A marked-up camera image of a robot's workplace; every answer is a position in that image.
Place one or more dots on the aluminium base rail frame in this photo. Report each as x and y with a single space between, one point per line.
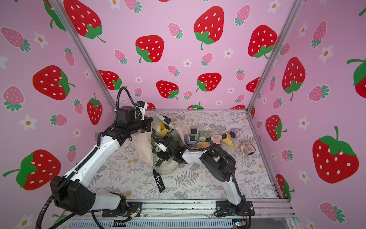
193 214

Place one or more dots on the grey green pencil sharpener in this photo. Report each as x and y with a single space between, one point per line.
205 136

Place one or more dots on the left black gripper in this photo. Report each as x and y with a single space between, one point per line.
147 121

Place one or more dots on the blue grey pencil sharpener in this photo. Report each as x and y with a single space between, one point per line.
190 140

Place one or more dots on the yellow pencil sharpener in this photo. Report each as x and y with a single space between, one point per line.
163 129
227 139

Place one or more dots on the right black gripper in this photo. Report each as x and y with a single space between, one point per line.
167 150

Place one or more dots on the mint green pencil sharpener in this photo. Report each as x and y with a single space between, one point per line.
194 131

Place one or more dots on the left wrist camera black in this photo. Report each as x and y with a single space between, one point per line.
129 114

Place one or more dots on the cream canvas tote bag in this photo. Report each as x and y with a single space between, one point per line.
146 148

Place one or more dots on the purple pencil sharpener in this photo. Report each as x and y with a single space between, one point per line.
235 132

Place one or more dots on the pink pencil sharpener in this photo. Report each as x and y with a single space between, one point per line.
247 148
217 139

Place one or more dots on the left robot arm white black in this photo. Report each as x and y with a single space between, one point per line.
71 191

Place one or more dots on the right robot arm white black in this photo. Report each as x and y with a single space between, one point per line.
217 161

